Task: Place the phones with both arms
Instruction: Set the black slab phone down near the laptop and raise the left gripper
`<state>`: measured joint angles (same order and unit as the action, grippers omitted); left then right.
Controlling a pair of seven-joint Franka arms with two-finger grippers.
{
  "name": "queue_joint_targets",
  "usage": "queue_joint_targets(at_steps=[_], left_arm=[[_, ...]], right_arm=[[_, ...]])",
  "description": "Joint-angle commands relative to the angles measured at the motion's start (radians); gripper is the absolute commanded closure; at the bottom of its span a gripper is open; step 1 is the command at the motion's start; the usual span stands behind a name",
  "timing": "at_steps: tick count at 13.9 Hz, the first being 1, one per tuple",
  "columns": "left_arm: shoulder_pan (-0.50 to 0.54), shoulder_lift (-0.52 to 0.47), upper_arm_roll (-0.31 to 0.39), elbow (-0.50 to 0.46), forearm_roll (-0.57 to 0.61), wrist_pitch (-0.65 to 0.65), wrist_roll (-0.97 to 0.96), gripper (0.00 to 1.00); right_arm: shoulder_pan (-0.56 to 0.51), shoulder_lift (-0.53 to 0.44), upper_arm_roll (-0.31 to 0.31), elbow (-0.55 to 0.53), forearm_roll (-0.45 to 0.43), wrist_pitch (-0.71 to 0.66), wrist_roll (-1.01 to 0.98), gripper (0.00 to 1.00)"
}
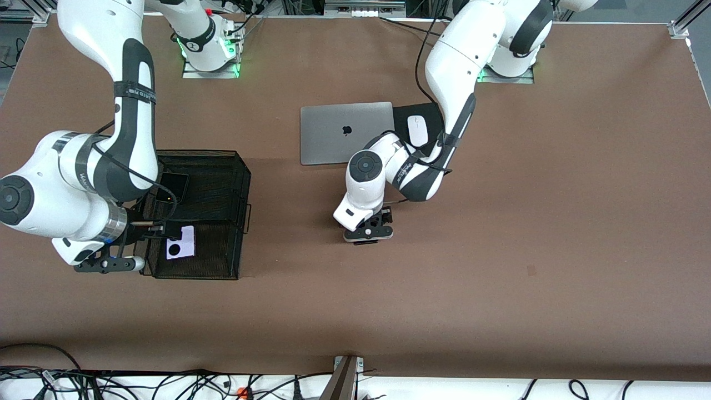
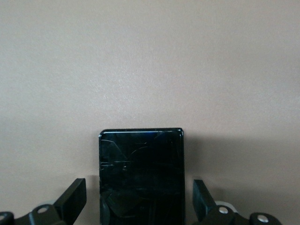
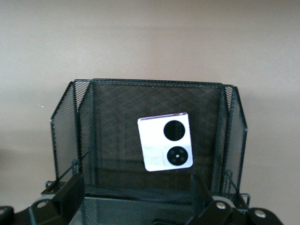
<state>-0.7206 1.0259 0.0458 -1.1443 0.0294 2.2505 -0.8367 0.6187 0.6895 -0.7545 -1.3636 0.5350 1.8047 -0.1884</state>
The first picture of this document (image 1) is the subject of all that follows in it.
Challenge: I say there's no lilac flip phone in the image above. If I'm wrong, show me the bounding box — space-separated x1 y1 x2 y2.
165 224 197 261

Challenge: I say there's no small black flip phone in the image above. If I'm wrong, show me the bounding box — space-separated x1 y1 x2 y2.
156 172 190 204

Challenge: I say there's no silver closed laptop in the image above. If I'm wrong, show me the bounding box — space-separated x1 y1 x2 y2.
300 101 396 166

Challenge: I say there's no white computer mouse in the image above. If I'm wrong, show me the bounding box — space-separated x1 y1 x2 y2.
407 115 429 148

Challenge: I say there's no black mouse pad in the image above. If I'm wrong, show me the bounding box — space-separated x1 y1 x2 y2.
392 102 445 152

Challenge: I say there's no grey power strip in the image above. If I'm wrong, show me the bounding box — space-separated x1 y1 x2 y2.
324 0 407 17

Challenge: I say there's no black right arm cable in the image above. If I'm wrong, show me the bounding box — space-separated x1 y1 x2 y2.
89 119 179 227

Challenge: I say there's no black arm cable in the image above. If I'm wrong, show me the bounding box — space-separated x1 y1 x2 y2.
89 119 179 227
383 14 453 207

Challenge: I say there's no black wire mesh basket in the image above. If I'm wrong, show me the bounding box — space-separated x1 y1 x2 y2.
132 149 252 280

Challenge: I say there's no thick black looped cable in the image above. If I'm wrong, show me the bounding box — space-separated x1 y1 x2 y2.
0 343 84 400

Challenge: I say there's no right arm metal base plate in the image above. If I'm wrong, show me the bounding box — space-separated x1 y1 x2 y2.
182 54 241 79

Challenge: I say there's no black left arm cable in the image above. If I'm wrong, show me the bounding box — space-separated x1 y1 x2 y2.
383 14 453 207

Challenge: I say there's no grey metal camera bracket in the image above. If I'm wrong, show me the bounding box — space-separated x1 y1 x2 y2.
318 355 365 400

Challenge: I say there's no long black table cable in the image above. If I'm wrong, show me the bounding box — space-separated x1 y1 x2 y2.
379 16 445 35

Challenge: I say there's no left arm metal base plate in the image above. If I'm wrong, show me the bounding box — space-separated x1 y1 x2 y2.
477 66 535 85

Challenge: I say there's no aluminium frame profile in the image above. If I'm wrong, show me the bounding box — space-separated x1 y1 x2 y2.
668 0 711 39
0 8 56 24

